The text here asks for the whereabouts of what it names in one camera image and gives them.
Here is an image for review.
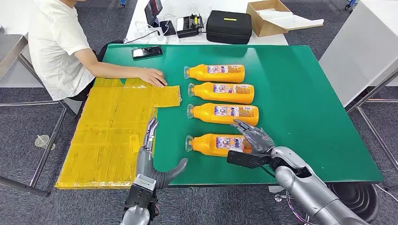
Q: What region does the person's right hand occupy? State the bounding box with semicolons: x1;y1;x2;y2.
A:
138;67;168;88

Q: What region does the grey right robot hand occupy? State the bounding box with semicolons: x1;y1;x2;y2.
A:
231;119;276;155

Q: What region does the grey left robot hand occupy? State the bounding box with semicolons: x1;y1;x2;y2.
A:
135;117;189;190

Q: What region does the orange detergent bottle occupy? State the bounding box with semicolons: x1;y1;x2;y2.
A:
184;133;253;158
187;82;255;105
183;64;245;83
186;103;260;127

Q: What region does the black smartphone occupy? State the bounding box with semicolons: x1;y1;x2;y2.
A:
131;45;164;60

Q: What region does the white power strip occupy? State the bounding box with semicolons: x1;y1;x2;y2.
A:
137;29;170;45

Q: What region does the yellow taped board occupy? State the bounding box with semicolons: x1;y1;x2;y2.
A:
55;77;183;190

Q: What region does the small dark phone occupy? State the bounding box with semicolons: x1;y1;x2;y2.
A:
159;20;176;37

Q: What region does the black label printer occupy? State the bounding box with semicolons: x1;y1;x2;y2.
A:
176;14;205;39

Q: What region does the tablet on stand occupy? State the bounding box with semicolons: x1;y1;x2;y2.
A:
144;0;163;28

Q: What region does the black zippered case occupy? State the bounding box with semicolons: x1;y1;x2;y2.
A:
206;10;253;45

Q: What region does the person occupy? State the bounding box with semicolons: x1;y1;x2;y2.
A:
27;0;168;102

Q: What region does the clear plastic cup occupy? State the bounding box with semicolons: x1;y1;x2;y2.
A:
35;135;56;151

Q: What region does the black round stool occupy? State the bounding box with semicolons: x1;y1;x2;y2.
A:
273;182;381;225

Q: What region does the cardboard box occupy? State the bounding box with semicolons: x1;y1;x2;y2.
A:
246;0;293;38

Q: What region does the white foam sheet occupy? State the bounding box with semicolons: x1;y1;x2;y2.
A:
256;8;325;31

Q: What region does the white table with metal legs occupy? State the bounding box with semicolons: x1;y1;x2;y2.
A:
318;0;398;174

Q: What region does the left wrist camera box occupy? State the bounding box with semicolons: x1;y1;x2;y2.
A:
124;173;158;215

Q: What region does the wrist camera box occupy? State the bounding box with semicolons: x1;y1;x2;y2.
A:
226;150;271;170
124;173;158;215

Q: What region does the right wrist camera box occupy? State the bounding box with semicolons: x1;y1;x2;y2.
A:
226;150;271;170

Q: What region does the black cable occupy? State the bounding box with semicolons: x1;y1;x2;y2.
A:
123;29;161;44

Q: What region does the white floor cable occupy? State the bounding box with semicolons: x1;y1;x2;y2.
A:
375;184;398;203

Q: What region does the steel frame table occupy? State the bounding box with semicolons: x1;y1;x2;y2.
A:
0;33;78;198

